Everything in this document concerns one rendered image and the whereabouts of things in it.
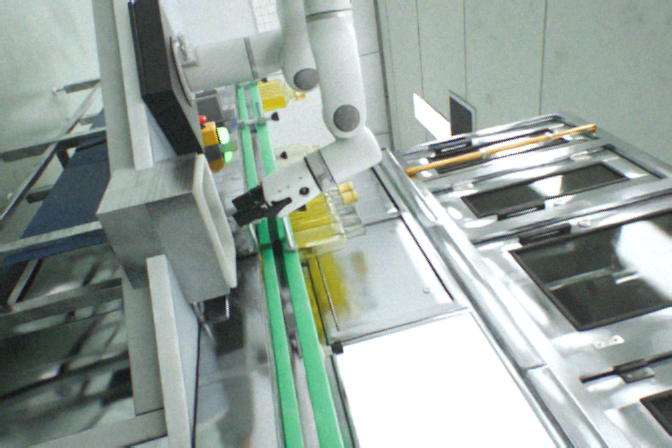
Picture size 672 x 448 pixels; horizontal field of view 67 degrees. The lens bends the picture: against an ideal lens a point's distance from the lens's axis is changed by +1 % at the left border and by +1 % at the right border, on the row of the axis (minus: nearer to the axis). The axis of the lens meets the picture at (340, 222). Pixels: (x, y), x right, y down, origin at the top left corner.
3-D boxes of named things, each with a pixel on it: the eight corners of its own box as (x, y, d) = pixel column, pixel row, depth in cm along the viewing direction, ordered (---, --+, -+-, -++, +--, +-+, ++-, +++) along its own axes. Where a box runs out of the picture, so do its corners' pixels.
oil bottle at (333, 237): (265, 271, 122) (350, 249, 124) (260, 252, 119) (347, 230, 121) (264, 258, 127) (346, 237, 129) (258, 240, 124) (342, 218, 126)
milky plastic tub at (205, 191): (191, 305, 93) (237, 293, 94) (146, 201, 81) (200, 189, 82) (195, 253, 108) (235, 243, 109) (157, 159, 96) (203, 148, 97)
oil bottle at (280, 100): (245, 117, 220) (308, 102, 222) (241, 104, 217) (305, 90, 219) (244, 112, 225) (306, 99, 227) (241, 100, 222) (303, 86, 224)
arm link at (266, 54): (250, 62, 123) (314, 49, 124) (258, 96, 115) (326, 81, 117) (241, 26, 115) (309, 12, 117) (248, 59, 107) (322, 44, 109)
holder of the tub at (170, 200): (197, 325, 96) (238, 315, 97) (144, 202, 81) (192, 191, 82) (200, 273, 110) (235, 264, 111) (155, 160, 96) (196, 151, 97)
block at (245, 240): (229, 262, 112) (260, 254, 113) (217, 227, 107) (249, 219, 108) (229, 253, 115) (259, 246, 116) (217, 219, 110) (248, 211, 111)
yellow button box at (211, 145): (195, 158, 141) (221, 152, 142) (186, 133, 137) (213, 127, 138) (196, 149, 147) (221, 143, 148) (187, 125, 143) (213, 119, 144)
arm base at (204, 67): (171, 63, 103) (246, 48, 105) (165, 19, 109) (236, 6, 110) (193, 111, 117) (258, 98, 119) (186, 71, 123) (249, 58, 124)
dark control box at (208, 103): (198, 125, 164) (223, 119, 165) (190, 101, 160) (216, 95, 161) (199, 117, 171) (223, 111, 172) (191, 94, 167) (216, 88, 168)
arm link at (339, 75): (304, 20, 93) (321, 134, 99) (305, 12, 80) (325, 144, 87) (350, 13, 93) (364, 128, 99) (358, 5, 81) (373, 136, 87)
